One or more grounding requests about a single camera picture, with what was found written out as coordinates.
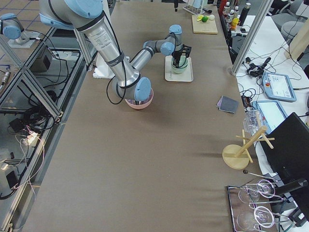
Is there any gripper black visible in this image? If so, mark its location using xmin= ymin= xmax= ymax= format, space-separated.
xmin=173 ymin=0 xmax=179 ymax=12
xmin=172 ymin=44 xmax=192 ymax=68

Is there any green bowl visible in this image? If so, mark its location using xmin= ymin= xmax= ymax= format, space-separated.
xmin=171 ymin=56 xmax=188 ymax=72
xmin=171 ymin=56 xmax=188 ymax=68
xmin=171 ymin=66 xmax=187 ymax=74

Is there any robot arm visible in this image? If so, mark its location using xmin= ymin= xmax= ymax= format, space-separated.
xmin=39 ymin=0 xmax=191 ymax=101

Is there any cream rabbit tray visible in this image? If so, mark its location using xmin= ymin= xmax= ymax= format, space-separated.
xmin=165 ymin=56 xmax=194 ymax=82

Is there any green lime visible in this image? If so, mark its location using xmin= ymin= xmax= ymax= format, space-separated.
xmin=201 ymin=16 xmax=209 ymax=23

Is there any white garlic bulb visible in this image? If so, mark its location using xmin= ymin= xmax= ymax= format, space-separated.
xmin=209 ymin=14 xmax=215 ymax=20

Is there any bamboo cutting board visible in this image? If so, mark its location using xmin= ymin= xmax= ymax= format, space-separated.
xmin=192 ymin=15 xmax=218 ymax=34

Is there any pink bowl with ice cubes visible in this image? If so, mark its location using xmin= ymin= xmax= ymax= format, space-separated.
xmin=125 ymin=89 xmax=154 ymax=110

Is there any grey folded cloth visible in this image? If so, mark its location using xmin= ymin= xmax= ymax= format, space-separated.
xmin=216 ymin=96 xmax=239 ymax=114

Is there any clear plastic bag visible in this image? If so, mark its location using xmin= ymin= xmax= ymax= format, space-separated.
xmin=243 ymin=110 xmax=261 ymax=135

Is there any blue teach pendant far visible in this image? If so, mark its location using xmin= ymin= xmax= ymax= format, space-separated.
xmin=262 ymin=72 xmax=297 ymax=102

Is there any blue teach pendant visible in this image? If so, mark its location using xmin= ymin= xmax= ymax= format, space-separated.
xmin=252 ymin=100 xmax=287 ymax=134
xmin=262 ymin=72 xmax=297 ymax=102

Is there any blue teach pendant near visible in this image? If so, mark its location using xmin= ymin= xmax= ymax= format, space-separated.
xmin=252 ymin=100 xmax=287 ymax=134

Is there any wooden mug tree stand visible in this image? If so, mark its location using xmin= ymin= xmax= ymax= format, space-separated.
xmin=222 ymin=114 xmax=275 ymax=170

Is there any black monitor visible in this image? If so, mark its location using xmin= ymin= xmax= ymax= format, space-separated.
xmin=261 ymin=112 xmax=309 ymax=218

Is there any wine glass far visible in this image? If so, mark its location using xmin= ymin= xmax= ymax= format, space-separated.
xmin=238 ymin=179 xmax=283 ymax=204

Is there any wine glass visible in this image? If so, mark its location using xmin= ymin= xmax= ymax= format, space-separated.
xmin=238 ymin=179 xmax=283 ymax=204
xmin=236 ymin=206 xmax=290 ymax=232

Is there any black tray with glasses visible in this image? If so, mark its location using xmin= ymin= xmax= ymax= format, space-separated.
xmin=226 ymin=185 xmax=296 ymax=232

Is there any wine glass near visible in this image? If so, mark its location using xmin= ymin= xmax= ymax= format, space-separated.
xmin=236 ymin=206 xmax=290 ymax=232

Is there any white camera pillar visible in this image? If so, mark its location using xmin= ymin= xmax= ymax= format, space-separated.
xmin=93 ymin=52 xmax=114 ymax=79

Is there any aluminium frame post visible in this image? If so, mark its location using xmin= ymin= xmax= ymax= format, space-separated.
xmin=230 ymin=0 xmax=273 ymax=76

